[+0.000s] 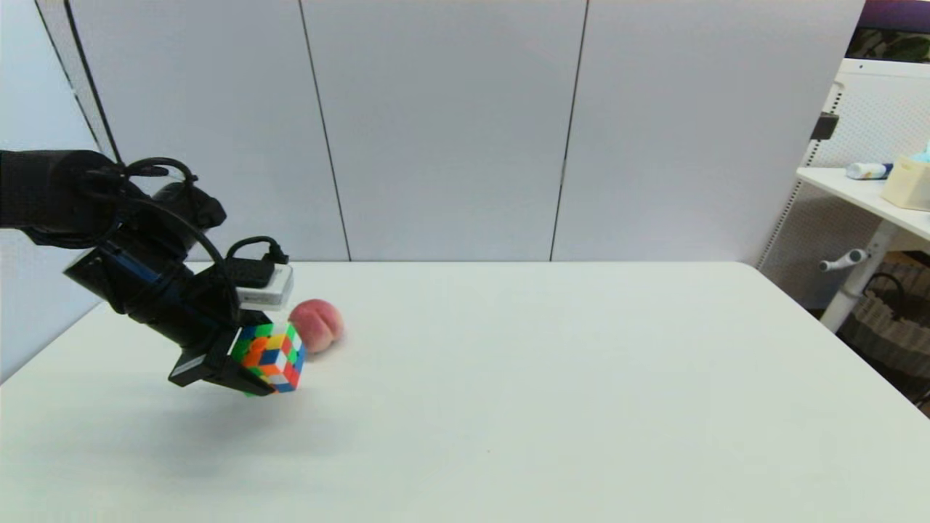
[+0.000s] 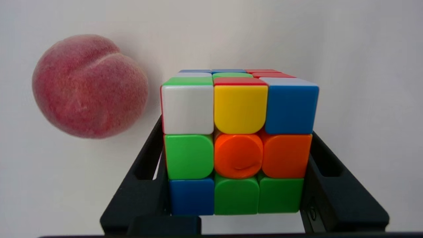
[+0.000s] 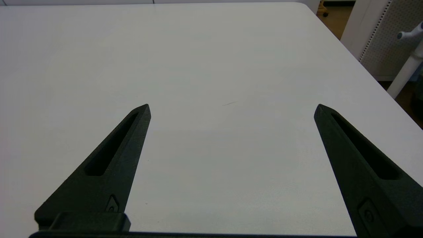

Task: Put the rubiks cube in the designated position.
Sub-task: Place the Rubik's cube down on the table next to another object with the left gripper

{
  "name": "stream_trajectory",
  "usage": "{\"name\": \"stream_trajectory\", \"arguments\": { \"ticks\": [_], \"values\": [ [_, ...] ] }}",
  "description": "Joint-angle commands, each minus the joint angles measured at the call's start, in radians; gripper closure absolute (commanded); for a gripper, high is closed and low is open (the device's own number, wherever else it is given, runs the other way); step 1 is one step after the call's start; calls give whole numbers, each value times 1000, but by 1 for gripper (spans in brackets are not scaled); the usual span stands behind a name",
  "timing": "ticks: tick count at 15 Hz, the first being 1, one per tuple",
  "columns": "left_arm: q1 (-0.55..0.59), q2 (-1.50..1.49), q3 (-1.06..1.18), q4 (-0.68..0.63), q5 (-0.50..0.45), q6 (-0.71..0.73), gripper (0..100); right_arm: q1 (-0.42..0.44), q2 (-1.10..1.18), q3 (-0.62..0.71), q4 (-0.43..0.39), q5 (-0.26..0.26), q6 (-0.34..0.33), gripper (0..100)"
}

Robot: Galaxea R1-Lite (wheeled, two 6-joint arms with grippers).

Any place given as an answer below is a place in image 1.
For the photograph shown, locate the multicoloured rubiks cube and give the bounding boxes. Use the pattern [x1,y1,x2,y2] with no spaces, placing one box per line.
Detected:
[231,322,307,397]

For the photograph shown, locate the pink peach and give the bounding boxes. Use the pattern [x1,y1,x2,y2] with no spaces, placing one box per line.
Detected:
[289,299,345,354]

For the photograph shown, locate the white side table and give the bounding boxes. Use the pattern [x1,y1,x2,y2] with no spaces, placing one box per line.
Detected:
[796,167,930,333]

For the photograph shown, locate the woven basket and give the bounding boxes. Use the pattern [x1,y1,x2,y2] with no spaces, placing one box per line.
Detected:
[837,260,930,378]

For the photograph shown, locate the white perforated panel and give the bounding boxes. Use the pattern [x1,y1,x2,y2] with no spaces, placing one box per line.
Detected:
[757,59,930,308]

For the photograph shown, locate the cream storage box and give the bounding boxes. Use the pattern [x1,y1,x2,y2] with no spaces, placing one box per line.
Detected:
[881,155,930,212]

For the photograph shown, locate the camouflage fabric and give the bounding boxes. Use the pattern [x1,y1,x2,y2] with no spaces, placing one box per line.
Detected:
[845,30,930,65]

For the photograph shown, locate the purple board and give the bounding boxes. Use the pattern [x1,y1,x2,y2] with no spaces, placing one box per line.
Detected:
[857,0,930,35]

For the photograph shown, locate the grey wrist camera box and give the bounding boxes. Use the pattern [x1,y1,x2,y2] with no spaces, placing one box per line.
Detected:
[234,262,295,311]

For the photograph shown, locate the grey crank handle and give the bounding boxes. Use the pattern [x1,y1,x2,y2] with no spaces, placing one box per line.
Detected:
[820,249,870,273]

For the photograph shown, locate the black cable on basket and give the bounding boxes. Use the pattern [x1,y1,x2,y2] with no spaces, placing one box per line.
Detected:
[862,272,907,306]

